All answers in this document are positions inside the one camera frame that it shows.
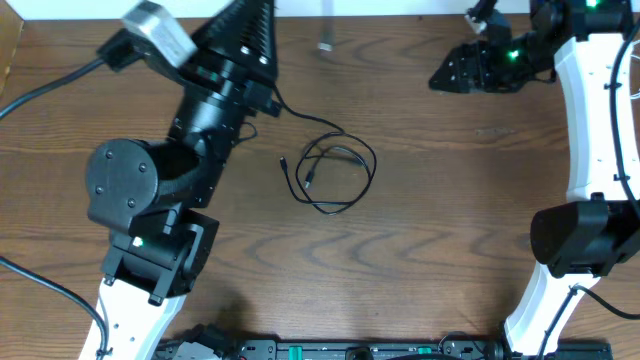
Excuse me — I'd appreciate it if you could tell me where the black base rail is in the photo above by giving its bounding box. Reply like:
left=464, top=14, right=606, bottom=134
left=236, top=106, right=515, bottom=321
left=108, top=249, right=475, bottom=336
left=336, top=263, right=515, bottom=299
left=154, top=338, right=614, bottom=360

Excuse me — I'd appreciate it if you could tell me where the white USB cable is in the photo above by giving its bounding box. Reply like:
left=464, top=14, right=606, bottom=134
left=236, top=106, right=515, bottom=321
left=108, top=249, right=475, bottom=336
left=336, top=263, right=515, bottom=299
left=317, top=0, right=337, bottom=53

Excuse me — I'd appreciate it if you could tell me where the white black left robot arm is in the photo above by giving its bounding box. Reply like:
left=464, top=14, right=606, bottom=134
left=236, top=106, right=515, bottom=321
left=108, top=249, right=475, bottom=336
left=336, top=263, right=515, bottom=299
left=81, top=0, right=281, bottom=359

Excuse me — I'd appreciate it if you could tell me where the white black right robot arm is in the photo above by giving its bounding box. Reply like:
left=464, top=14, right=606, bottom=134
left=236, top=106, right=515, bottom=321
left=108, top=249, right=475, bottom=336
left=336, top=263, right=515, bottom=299
left=429, top=0, right=639, bottom=359

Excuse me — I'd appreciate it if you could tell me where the black USB cable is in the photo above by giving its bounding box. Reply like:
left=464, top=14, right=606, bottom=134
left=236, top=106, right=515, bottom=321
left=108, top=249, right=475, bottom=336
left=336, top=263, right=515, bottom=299
left=272, top=87, right=378, bottom=216

